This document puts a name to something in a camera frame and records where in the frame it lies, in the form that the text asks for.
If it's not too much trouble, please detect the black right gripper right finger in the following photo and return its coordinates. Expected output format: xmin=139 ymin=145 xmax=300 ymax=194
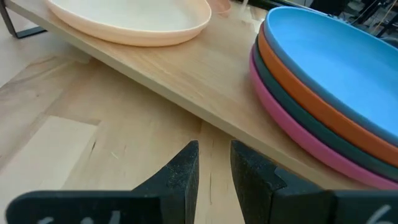
xmin=230 ymin=139 xmax=398 ymax=224

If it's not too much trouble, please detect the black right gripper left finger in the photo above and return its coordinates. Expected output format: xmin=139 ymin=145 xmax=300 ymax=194
xmin=5 ymin=140 xmax=200 ymax=224

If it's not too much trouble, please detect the pink plastic plate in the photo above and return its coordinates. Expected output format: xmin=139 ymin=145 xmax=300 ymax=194
xmin=248 ymin=49 xmax=398 ymax=191

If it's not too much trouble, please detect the dark green plastic plate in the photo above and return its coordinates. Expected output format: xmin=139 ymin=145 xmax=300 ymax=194
xmin=252 ymin=37 xmax=398 ymax=183

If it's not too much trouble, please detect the orange plastic plate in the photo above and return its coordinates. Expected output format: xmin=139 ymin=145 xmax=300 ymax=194
xmin=257 ymin=24 xmax=398 ymax=169

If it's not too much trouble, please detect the blue plastic plate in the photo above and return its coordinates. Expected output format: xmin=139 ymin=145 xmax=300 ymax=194
xmin=262 ymin=6 xmax=398 ymax=147

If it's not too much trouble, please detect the light wooden shelf board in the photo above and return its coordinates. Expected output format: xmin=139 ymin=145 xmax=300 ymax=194
xmin=2 ymin=0 xmax=374 ymax=190

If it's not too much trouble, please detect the black metal shelf leg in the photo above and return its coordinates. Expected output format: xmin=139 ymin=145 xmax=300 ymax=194
xmin=0 ymin=0 xmax=47 ymax=40

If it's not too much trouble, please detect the cream plastic plate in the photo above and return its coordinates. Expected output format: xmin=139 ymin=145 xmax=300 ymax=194
xmin=45 ymin=0 xmax=213 ymax=47

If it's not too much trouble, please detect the peach plastic dish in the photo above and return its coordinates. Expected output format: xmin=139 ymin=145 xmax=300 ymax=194
xmin=206 ymin=0 xmax=233 ymax=15

